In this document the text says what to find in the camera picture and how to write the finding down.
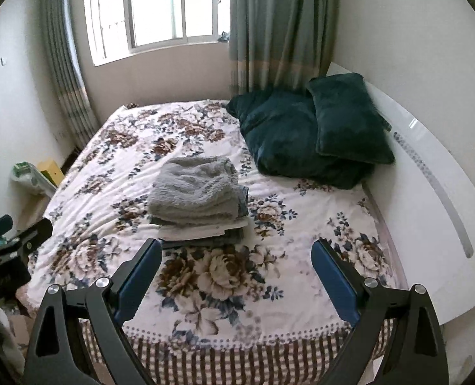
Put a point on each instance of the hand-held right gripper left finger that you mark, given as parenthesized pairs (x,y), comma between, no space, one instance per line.
(139,284)

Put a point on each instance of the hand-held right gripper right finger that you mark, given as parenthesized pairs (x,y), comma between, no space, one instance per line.
(335,284)

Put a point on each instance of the grey fleece pants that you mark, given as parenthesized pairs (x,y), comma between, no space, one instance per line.
(193,192)

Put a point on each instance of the white plastic bag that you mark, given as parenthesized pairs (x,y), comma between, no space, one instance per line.
(29,176)

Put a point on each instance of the floral blanket with checked hem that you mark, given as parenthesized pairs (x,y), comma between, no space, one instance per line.
(205,272)

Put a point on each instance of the yellow box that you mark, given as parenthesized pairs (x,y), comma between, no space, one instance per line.
(52,171)

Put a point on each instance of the folded white garment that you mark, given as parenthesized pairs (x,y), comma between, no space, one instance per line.
(197,230)

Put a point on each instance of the folded clothes stack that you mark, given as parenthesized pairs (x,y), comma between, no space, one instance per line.
(221,238)

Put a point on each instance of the white headboard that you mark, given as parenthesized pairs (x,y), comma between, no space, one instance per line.
(421,192)

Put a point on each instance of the large dark green pillow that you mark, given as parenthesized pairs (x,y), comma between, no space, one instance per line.
(281,136)

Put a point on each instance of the small dark green pillow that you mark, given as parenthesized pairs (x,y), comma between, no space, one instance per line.
(349,120)

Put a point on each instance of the grey-green curtain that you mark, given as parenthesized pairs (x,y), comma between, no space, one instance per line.
(67,56)
(281,24)

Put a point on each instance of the window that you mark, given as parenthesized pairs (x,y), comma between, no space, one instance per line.
(153,4)

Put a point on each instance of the small windowsill object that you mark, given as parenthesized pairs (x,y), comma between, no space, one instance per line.
(223,37)

